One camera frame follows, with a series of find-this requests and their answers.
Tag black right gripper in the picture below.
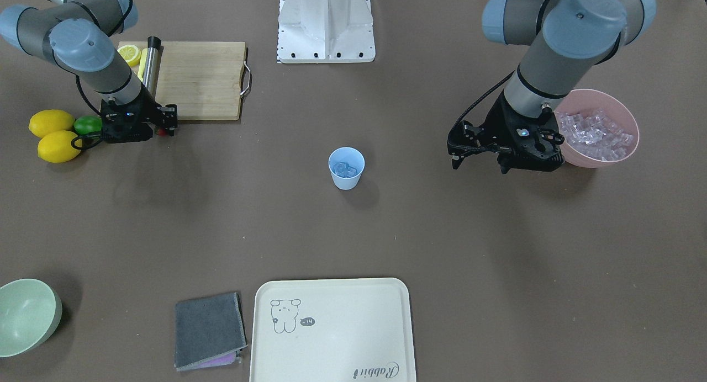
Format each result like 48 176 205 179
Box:
99 89 178 144

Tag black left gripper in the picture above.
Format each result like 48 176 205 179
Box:
481 94 564 174

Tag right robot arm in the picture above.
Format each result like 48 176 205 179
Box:
2 0 178 145

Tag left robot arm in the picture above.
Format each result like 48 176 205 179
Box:
477 0 657 173

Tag clear ice cubes pile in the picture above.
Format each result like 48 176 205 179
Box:
557 109 639 162

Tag light blue plastic cup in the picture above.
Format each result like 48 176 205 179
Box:
328 146 365 190

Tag steel muddler rod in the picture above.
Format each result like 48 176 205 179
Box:
143 36 161 97

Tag wooden cutting board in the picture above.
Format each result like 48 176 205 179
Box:
152 41 250 122

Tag yellow plastic knife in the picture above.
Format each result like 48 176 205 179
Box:
137 48 149 82

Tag pink bowl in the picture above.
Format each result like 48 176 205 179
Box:
555 89 640 168

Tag lemon half upper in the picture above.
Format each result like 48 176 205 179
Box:
117 44 142 67

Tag green lime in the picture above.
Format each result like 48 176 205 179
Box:
73 115 103 135

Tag yellow lemon lower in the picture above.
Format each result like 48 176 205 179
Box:
37 130 81 163

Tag yellow lemon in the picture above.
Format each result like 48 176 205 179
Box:
37 130 81 163
28 109 75 139

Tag yellow lemon upper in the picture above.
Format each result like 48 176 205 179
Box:
28 109 75 139

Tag grey folded cloth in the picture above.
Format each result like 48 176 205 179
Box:
174 291 247 372

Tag mint green bowl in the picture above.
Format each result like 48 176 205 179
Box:
1 278 63 358

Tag cream rabbit tray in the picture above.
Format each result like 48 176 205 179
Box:
249 277 417 381

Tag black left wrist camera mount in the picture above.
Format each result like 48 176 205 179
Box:
446 120 499 170

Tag black camera cable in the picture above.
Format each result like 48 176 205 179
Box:
450 70 515 134

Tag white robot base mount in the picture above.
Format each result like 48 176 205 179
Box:
276 0 376 63

